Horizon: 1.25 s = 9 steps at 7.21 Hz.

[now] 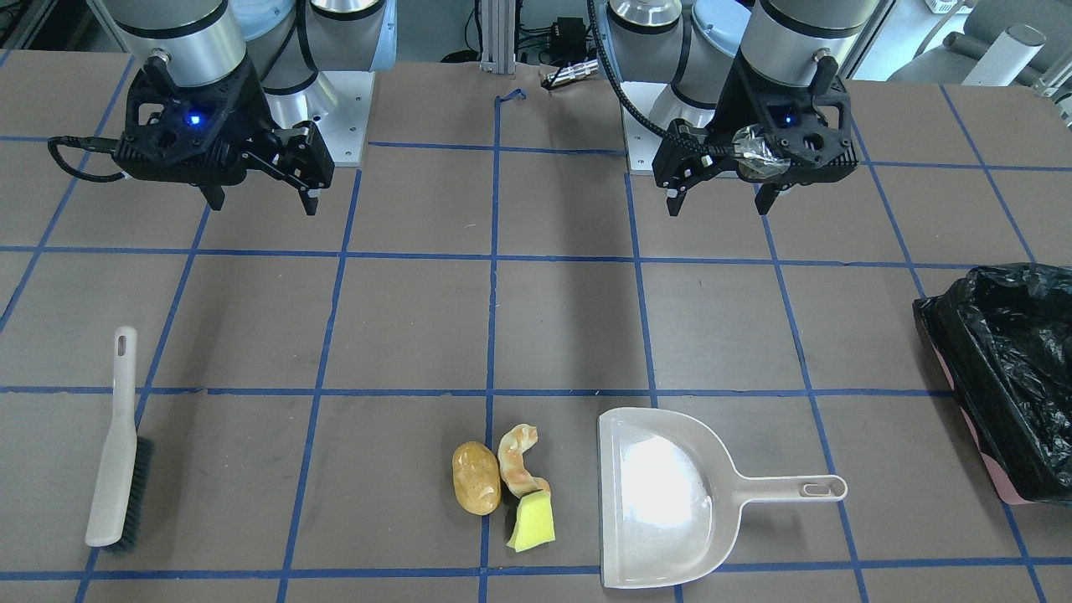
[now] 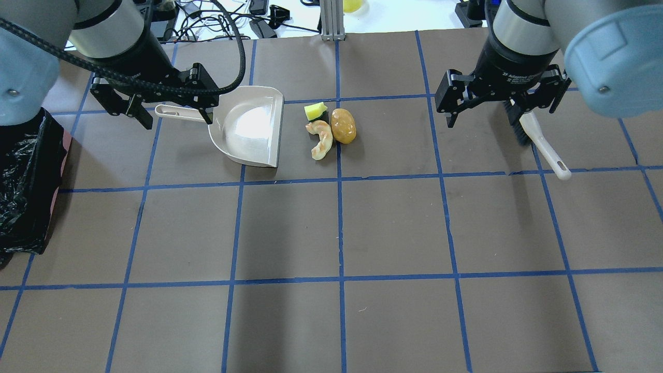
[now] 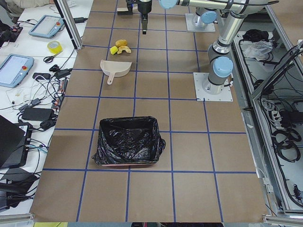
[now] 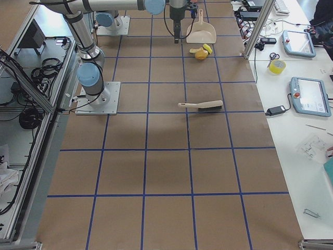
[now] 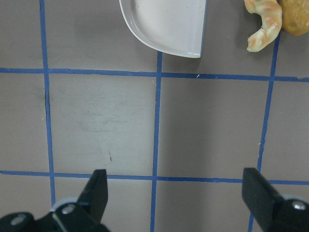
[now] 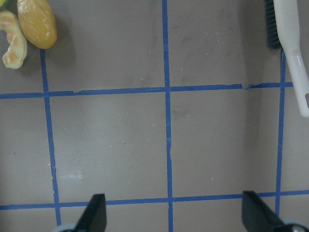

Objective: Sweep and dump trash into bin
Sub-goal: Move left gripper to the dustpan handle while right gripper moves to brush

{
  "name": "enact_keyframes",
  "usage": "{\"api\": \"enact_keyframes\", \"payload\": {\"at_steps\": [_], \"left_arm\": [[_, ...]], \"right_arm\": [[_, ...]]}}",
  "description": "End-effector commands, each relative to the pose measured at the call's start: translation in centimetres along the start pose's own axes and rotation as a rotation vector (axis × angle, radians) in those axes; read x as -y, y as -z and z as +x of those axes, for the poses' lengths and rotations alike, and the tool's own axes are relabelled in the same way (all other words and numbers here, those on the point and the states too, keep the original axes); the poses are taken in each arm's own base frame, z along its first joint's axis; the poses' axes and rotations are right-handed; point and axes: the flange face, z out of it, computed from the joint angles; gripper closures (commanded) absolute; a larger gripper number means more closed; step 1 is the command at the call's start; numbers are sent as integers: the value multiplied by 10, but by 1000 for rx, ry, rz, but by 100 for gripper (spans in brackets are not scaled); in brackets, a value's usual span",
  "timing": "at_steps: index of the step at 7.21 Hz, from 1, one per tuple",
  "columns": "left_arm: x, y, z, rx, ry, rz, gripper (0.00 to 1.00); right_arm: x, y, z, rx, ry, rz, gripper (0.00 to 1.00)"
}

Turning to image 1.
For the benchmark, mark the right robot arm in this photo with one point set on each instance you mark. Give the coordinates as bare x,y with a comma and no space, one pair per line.
289,42

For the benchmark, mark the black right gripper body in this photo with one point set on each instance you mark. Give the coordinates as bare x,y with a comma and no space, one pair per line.
254,117

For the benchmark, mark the aluminium frame post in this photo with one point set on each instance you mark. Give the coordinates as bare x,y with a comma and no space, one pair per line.
498,36

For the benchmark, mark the yellow sponge piece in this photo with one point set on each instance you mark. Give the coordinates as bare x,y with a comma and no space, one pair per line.
534,522

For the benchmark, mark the beige plastic dustpan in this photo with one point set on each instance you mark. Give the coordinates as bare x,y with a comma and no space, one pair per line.
672,498

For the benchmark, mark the brown potato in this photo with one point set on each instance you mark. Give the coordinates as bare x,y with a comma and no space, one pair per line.
475,478

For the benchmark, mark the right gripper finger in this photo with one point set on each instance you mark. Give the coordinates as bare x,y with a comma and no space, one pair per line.
214,196
297,156

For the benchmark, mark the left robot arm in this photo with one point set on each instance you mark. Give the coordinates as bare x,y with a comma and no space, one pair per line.
670,60

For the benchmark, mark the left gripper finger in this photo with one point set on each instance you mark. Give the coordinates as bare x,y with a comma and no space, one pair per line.
684,158
766,195

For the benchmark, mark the twisted bread piece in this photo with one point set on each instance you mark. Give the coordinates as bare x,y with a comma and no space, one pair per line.
512,470

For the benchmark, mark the beige hand brush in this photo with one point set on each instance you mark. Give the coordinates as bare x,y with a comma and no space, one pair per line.
123,470

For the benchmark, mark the bin with black bag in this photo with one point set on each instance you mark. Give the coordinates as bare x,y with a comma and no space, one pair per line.
1001,334

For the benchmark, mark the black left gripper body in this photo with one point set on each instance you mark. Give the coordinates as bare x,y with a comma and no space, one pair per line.
727,113

